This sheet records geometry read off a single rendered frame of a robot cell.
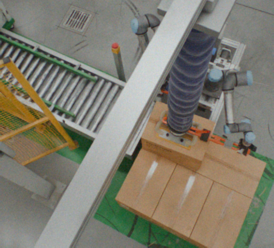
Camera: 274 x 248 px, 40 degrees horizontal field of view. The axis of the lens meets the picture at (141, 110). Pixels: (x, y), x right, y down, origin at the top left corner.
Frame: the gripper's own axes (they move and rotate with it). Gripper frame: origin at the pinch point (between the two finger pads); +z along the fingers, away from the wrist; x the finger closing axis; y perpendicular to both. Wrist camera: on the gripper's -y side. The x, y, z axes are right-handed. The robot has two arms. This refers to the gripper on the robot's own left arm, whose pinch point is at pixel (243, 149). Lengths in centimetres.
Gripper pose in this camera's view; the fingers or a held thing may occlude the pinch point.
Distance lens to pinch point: 338.2
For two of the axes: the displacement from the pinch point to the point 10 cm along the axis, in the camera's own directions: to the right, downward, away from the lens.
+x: -3.9, 8.7, -3.1
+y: -9.2, -3.5, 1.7
